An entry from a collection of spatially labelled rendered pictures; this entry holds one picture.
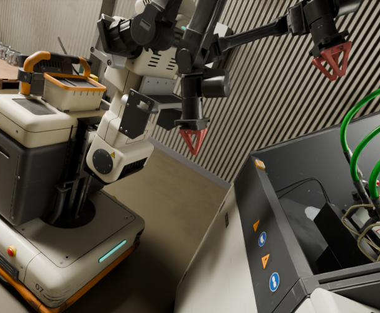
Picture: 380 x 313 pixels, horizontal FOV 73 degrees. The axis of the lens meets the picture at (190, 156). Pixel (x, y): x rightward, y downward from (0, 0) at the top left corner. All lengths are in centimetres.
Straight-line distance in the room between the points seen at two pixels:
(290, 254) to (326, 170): 64
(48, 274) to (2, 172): 45
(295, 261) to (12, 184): 105
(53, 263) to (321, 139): 119
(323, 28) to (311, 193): 69
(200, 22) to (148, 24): 13
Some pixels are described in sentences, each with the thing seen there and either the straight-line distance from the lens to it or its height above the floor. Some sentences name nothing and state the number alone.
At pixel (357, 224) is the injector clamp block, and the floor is 98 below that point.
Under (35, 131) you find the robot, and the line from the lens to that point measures 109.
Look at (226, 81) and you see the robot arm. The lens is 66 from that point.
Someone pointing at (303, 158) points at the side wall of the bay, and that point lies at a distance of 115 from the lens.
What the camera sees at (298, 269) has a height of 95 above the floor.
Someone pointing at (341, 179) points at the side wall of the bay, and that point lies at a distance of 125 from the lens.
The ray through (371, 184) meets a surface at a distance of 69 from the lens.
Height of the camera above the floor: 125
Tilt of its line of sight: 22 degrees down
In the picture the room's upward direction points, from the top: 24 degrees clockwise
